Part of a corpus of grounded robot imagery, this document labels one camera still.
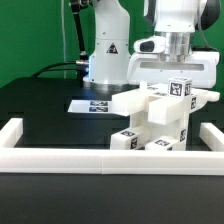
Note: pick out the white chair back frame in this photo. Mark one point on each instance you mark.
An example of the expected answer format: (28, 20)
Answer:
(152, 104)

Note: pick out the black raised platform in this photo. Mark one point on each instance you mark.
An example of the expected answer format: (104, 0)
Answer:
(47, 100)

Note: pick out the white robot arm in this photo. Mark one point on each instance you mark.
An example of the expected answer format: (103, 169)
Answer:
(172, 19)

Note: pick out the white tagged cube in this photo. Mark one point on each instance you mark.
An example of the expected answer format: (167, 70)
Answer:
(179, 87)

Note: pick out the white U-shaped boundary fence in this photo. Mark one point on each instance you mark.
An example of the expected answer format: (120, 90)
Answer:
(83, 161)

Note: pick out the white chair seat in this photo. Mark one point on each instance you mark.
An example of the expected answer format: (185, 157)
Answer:
(177, 129)

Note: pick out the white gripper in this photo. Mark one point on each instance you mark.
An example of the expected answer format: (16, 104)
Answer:
(157, 59)

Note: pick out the white flat tag board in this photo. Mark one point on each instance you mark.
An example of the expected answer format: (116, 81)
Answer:
(90, 106)

